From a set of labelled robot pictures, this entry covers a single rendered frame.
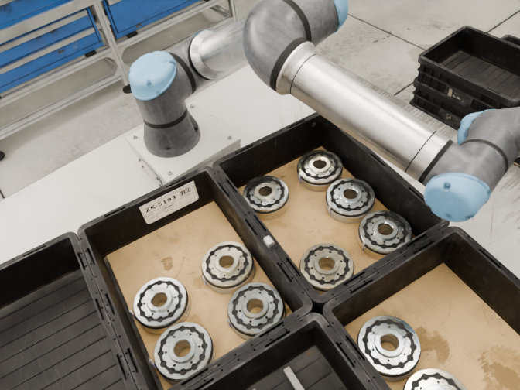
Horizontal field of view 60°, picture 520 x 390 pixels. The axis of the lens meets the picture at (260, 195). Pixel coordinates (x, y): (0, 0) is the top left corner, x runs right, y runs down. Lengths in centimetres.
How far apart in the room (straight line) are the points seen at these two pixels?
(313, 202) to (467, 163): 42
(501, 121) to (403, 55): 222
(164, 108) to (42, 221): 47
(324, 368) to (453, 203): 36
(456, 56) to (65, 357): 177
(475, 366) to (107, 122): 231
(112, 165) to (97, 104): 154
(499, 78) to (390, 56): 106
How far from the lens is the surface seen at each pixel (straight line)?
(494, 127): 75
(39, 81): 271
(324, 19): 83
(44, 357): 97
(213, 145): 120
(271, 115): 142
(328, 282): 86
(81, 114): 288
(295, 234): 95
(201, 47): 112
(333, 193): 98
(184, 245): 98
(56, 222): 133
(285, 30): 76
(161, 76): 109
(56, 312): 100
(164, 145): 119
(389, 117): 69
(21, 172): 269
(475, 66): 205
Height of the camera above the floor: 161
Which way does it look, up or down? 50 degrees down
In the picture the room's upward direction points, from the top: 9 degrees counter-clockwise
